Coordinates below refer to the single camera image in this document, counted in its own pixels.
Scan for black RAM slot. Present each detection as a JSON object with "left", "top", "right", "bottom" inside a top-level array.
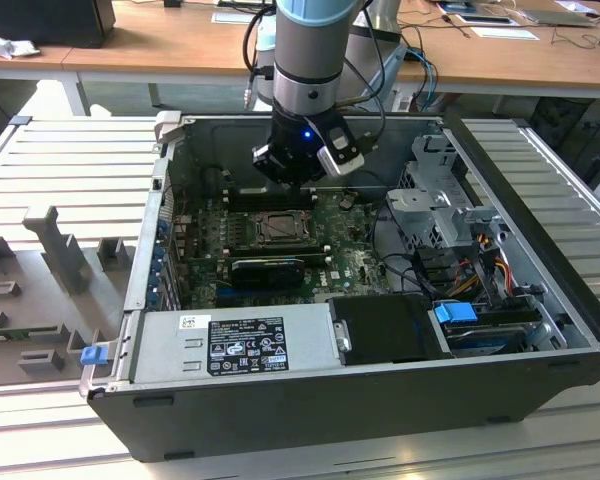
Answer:
[
  {"left": 228, "top": 243, "right": 327, "bottom": 257},
  {"left": 229, "top": 251, "right": 332, "bottom": 267},
  {"left": 228, "top": 187, "right": 317, "bottom": 200},
  {"left": 228, "top": 197, "right": 317, "bottom": 212}
]

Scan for green motherboard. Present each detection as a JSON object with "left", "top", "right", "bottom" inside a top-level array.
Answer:
[{"left": 172, "top": 187, "right": 396, "bottom": 309}]

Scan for black graphics card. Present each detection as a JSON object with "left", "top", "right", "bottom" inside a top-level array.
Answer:
[{"left": 228, "top": 256, "right": 306, "bottom": 290}]

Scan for grey case latch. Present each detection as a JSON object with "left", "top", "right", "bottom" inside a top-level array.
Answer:
[{"left": 153, "top": 110, "right": 184, "bottom": 147}]

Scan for pale blue teach pendant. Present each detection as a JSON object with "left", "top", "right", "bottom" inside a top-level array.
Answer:
[{"left": 367, "top": 42, "right": 411, "bottom": 104}]

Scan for metal drive cage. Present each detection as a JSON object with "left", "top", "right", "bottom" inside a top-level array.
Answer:
[{"left": 383, "top": 133, "right": 511, "bottom": 261}]

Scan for white paper sheet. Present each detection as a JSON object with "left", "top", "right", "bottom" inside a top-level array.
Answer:
[
  {"left": 471, "top": 25, "right": 540, "bottom": 41},
  {"left": 211, "top": 9, "right": 261, "bottom": 25}
]

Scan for wooden desk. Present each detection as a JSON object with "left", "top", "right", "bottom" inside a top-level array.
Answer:
[{"left": 0, "top": 0, "right": 600, "bottom": 101}]

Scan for blue booklet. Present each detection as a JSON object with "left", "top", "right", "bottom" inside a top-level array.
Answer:
[{"left": 438, "top": 1, "right": 481, "bottom": 15}]

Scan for blue disk carrier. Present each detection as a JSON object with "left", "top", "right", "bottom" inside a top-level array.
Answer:
[{"left": 433, "top": 299, "right": 479, "bottom": 325}]

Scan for white tray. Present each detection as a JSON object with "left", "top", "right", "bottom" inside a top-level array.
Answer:
[{"left": 454, "top": 13, "right": 514, "bottom": 26}]

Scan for silver power supply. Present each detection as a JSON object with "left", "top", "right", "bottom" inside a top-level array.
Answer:
[{"left": 129, "top": 303, "right": 344, "bottom": 384}]

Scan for black PC case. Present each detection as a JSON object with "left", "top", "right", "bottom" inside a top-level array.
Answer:
[{"left": 79, "top": 112, "right": 600, "bottom": 464}]

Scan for hard disk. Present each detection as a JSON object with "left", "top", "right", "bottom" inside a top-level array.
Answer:
[{"left": 442, "top": 319, "right": 529, "bottom": 357}]

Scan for black box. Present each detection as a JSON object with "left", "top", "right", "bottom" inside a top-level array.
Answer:
[{"left": 0, "top": 0, "right": 117, "bottom": 50}]

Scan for blue plastic clip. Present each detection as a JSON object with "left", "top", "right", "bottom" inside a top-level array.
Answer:
[{"left": 79, "top": 346, "right": 106, "bottom": 369}]

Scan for grey parts rack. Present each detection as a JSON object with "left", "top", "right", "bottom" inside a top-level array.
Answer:
[{"left": 0, "top": 204, "right": 137, "bottom": 389}]

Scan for grey laptop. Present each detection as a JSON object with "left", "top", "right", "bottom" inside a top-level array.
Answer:
[{"left": 519, "top": 7, "right": 597, "bottom": 29}]

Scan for crumpled white paper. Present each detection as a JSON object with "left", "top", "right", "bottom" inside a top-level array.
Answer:
[{"left": 0, "top": 27, "right": 42, "bottom": 62}]

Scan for green RAM stick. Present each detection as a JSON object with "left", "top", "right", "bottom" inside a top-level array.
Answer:
[{"left": 0, "top": 327, "right": 61, "bottom": 342}]

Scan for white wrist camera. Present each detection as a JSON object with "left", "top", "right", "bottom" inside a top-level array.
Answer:
[{"left": 316, "top": 127, "right": 366, "bottom": 177}]

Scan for thick black cable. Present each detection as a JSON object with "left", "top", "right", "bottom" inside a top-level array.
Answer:
[{"left": 368, "top": 199, "right": 434, "bottom": 299}]

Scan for thin red wire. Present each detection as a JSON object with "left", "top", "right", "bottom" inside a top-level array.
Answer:
[{"left": 172, "top": 184, "right": 194, "bottom": 224}]

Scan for blue cable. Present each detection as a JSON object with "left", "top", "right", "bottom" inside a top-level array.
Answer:
[{"left": 413, "top": 47, "right": 440, "bottom": 109}]

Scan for yellow red wire bundle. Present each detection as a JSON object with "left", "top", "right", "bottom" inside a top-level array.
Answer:
[{"left": 449, "top": 234, "right": 514, "bottom": 299}]

